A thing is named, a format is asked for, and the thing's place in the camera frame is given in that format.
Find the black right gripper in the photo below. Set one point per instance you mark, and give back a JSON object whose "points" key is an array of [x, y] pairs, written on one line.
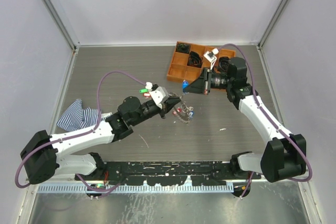
{"points": [[198, 86]]}

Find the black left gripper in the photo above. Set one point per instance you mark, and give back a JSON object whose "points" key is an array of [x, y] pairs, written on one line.
{"points": [[168, 105]]}

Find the silver key with blue tag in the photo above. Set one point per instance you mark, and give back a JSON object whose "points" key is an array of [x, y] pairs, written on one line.
{"points": [[184, 85]]}

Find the large metal disc keyring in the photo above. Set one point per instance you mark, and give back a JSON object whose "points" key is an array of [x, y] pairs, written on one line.
{"points": [[183, 116]]}

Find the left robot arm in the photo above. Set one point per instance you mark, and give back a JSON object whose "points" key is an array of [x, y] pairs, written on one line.
{"points": [[46, 156]]}

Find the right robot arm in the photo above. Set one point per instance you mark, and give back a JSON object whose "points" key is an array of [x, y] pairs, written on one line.
{"points": [[284, 156]]}

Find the blue plastic key tag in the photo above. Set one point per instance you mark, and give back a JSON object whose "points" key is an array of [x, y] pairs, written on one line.
{"points": [[191, 114]]}

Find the black rolled belt middle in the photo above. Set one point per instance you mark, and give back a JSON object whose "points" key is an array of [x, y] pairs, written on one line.
{"points": [[194, 60]]}

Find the black rolled belt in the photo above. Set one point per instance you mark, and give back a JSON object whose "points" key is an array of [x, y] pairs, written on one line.
{"points": [[223, 64], [194, 60], [183, 47]]}

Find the orange wooden compartment tray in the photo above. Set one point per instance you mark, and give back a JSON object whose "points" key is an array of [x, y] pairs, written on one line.
{"points": [[179, 70]]}

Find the green plastic key tag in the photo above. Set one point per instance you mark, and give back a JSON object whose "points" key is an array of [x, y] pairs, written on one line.
{"points": [[143, 91]]}

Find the black rolled belt back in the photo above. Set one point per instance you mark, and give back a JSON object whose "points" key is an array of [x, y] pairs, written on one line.
{"points": [[183, 47]]}

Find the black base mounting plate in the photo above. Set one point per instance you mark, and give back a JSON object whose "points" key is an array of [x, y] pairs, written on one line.
{"points": [[201, 173]]}

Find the striped blue white cloth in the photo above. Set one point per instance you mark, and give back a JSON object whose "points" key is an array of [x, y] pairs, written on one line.
{"points": [[76, 117]]}

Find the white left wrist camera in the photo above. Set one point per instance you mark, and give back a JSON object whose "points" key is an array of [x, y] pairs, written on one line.
{"points": [[159, 96]]}

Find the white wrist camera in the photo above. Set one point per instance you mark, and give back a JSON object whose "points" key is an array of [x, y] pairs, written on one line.
{"points": [[211, 57], [159, 96]]}

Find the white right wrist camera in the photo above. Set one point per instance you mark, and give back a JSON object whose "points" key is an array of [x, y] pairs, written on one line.
{"points": [[211, 57]]}

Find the slotted cable duct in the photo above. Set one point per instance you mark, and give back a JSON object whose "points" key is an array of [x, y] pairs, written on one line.
{"points": [[72, 188]]}

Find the aluminium frame rail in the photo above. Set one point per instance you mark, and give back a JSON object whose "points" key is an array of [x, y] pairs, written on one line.
{"points": [[40, 172]]}

